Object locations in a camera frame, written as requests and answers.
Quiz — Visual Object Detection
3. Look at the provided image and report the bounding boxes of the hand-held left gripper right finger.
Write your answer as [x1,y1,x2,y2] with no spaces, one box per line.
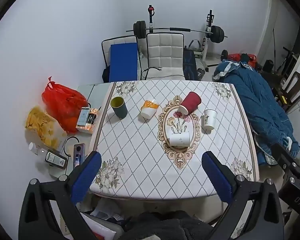
[202,151,284,240]

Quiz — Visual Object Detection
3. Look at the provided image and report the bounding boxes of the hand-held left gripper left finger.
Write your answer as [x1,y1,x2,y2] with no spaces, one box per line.
[19,151,102,240]

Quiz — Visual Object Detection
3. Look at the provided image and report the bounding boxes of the plain white paper cup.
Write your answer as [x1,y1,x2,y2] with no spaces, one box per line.
[169,131,190,147]

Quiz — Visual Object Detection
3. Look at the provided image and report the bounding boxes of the white cup with dark print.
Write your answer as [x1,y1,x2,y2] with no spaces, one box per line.
[203,109,218,130]

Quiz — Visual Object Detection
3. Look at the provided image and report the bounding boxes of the green plastic cup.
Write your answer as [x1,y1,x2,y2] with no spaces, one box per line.
[110,96,128,119]

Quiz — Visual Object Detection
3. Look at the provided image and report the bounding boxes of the red paper cup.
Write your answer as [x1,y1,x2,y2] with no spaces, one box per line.
[178,91,202,115]

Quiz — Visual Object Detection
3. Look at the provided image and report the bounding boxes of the orange and white cup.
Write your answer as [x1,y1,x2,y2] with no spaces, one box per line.
[140,100,160,118]

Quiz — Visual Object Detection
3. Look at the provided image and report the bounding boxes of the grey power strip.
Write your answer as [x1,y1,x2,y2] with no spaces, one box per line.
[72,144,85,168]

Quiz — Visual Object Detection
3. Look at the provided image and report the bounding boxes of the dark bottle with label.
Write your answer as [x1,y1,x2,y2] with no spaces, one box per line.
[45,151,68,170]

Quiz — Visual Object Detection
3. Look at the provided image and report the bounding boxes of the small orange box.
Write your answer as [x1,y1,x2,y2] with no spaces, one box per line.
[76,107,100,133]

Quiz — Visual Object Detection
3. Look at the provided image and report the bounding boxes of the white plastic package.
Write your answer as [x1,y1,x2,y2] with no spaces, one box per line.
[81,212,123,240]

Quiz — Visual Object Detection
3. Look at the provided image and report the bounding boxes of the small white bottle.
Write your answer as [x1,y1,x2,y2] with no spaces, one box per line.
[29,142,47,157]

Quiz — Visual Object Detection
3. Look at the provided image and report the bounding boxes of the small black packet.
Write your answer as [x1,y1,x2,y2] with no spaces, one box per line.
[86,112,98,125]

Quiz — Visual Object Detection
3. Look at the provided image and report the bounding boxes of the light blue card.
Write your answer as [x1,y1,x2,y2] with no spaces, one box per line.
[77,107,90,126]

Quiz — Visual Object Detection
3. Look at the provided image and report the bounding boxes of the dark wooden chair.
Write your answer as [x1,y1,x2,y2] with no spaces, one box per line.
[277,71,300,113]

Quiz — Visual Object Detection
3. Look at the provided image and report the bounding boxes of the blue jacket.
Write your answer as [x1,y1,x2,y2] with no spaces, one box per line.
[212,60,300,165]

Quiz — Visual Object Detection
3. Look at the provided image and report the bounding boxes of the clear bag of yellow chips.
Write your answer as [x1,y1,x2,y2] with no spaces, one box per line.
[25,106,68,148]

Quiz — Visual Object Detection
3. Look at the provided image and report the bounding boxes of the red plastic bag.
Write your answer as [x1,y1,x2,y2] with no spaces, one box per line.
[42,76,88,133]

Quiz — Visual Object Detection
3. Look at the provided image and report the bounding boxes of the white side table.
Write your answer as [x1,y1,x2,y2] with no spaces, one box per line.
[25,84,112,180]

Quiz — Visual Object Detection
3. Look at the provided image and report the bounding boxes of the black scooter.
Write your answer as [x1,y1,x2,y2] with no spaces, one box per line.
[275,46,298,75]

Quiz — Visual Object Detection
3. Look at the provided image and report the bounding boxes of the dark blue jeans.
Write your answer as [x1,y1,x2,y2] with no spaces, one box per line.
[183,50,199,80]

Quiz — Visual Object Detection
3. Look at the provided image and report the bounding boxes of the blue folded mat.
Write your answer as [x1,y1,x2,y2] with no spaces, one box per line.
[109,43,138,82]

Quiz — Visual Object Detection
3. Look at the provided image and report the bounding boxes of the white weight rack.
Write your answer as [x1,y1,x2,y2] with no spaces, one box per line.
[147,5,215,72]

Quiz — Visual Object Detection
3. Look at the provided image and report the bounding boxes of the white padded chair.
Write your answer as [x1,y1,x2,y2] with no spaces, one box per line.
[146,33,185,80]

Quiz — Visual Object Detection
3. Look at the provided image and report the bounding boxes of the chair with blue board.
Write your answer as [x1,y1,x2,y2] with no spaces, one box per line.
[101,36,142,81]

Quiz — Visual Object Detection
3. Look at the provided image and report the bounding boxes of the barbell with black plates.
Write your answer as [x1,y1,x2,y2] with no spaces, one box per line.
[126,21,228,43]

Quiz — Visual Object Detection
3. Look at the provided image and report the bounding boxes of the black cable loop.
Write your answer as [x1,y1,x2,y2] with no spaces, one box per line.
[64,137,81,155]

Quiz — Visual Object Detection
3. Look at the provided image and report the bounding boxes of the black cable on chair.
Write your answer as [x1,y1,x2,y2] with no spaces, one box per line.
[142,66,163,80]

